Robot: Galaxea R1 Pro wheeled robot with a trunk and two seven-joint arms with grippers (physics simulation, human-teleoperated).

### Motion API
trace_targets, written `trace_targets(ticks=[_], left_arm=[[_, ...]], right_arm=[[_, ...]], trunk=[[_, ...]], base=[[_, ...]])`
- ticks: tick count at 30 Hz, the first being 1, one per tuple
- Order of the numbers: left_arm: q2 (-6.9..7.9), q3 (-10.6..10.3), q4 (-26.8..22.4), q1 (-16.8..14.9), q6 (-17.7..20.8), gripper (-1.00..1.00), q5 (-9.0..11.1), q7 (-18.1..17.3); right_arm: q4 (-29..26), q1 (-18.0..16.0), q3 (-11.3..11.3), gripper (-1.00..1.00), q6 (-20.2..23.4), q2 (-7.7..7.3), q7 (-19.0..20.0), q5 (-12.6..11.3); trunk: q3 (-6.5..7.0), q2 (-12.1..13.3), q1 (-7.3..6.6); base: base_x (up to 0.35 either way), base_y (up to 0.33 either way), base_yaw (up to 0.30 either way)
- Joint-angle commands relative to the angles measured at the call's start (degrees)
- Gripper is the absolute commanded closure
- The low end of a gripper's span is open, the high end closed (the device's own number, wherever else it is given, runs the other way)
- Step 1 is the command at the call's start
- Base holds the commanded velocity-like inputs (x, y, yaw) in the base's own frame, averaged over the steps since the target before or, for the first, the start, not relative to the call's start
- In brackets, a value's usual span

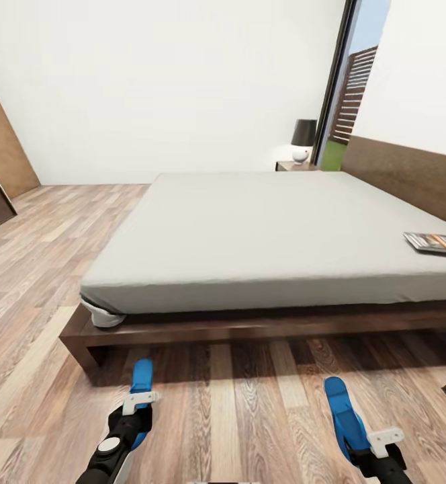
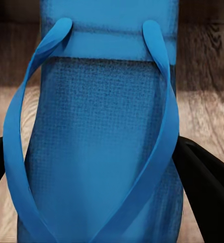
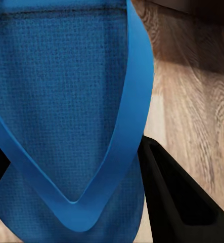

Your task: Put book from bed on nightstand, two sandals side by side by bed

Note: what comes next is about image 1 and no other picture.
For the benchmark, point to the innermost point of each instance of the sandal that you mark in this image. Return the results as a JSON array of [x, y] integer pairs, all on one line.
[[347, 423], [141, 383]]

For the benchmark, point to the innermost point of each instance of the hardback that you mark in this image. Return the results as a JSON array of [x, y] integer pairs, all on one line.
[[427, 242]]

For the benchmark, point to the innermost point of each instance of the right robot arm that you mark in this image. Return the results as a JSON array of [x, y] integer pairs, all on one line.
[[384, 459]]

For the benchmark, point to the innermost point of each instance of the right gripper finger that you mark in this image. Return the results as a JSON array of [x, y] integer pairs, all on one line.
[[351, 453]]

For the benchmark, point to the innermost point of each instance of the table lamp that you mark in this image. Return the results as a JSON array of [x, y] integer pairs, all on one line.
[[304, 136]]

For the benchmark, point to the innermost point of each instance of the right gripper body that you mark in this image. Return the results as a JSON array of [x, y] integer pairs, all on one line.
[[371, 466]]

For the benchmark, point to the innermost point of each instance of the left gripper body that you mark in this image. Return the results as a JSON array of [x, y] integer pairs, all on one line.
[[140, 421]]

